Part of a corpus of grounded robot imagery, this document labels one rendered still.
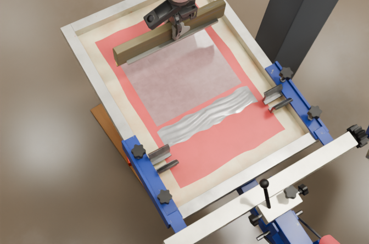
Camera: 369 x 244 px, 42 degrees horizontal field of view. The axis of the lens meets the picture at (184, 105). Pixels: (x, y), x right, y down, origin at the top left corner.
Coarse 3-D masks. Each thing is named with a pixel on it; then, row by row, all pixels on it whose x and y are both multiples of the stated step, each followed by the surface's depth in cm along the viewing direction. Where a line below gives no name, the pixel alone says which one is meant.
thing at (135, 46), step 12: (216, 0) 159; (204, 12) 157; (216, 12) 160; (168, 24) 154; (192, 24) 158; (144, 36) 152; (156, 36) 152; (168, 36) 156; (120, 48) 149; (132, 48) 151; (144, 48) 155; (120, 60) 153
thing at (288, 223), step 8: (280, 216) 141; (288, 216) 141; (280, 224) 140; (288, 224) 140; (296, 224) 140; (280, 232) 142; (288, 232) 139; (296, 232) 139; (304, 232) 140; (288, 240) 138; (296, 240) 139; (304, 240) 139
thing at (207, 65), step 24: (168, 48) 172; (192, 48) 173; (216, 48) 173; (192, 72) 169; (216, 72) 169; (240, 72) 170; (216, 96) 165; (240, 120) 162; (264, 120) 163; (240, 144) 159
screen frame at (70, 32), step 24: (144, 0) 176; (72, 24) 169; (96, 24) 171; (240, 24) 174; (72, 48) 165; (96, 72) 162; (264, 72) 168; (120, 120) 156; (288, 144) 156; (312, 144) 159; (264, 168) 152; (216, 192) 148
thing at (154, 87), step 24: (144, 24) 175; (120, 72) 167; (144, 72) 167; (168, 72) 168; (144, 96) 164; (168, 96) 164; (192, 96) 165; (144, 120) 160; (168, 120) 160; (192, 144) 158; (216, 144) 158; (192, 168) 154; (216, 168) 155
